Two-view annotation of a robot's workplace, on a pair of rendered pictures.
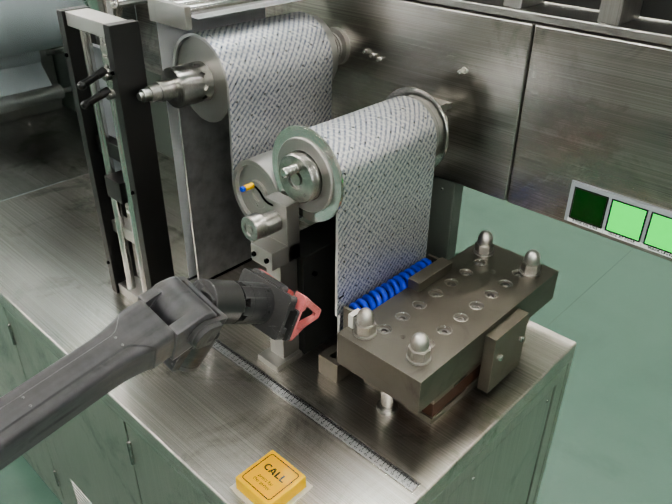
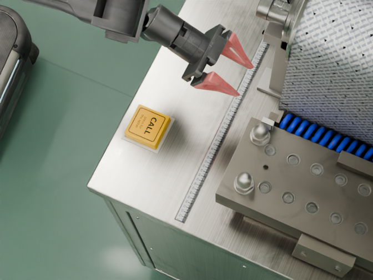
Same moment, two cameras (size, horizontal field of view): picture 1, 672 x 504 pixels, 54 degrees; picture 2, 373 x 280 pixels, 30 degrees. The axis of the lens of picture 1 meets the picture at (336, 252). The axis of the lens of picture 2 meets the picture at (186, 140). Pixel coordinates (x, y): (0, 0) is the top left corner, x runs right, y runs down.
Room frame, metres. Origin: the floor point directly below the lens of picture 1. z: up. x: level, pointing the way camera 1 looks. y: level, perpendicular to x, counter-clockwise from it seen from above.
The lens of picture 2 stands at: (0.59, -0.44, 2.21)
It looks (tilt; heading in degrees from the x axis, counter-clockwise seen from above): 70 degrees down; 79
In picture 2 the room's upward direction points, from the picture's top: 7 degrees counter-clockwise
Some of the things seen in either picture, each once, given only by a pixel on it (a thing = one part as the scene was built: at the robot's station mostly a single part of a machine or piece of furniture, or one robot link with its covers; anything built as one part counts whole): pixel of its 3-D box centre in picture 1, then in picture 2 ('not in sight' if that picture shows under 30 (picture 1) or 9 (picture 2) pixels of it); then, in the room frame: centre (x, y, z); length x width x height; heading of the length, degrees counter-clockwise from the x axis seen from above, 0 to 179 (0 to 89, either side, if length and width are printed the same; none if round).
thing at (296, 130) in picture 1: (306, 174); (304, 18); (0.89, 0.04, 1.25); 0.15 x 0.01 x 0.15; 47
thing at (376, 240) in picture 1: (385, 240); (347, 113); (0.94, -0.08, 1.11); 0.23 x 0.01 x 0.18; 137
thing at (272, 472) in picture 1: (271, 482); (147, 126); (0.62, 0.09, 0.91); 0.07 x 0.07 x 0.02; 47
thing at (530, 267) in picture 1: (531, 261); not in sight; (0.98, -0.34, 1.05); 0.04 x 0.04 x 0.04
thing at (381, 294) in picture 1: (394, 287); (337, 143); (0.93, -0.10, 1.03); 0.21 x 0.04 x 0.03; 137
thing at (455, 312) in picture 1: (454, 313); (336, 203); (0.89, -0.20, 1.00); 0.40 x 0.16 x 0.06; 137
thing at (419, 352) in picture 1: (419, 345); (244, 181); (0.74, -0.12, 1.05); 0.04 x 0.04 x 0.04
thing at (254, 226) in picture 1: (254, 227); (265, 6); (0.86, 0.12, 1.18); 0.04 x 0.02 x 0.04; 47
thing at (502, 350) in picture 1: (504, 351); (322, 257); (0.84, -0.28, 0.96); 0.10 x 0.03 x 0.11; 137
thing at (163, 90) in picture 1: (155, 92); not in sight; (1.01, 0.28, 1.33); 0.06 x 0.03 x 0.03; 137
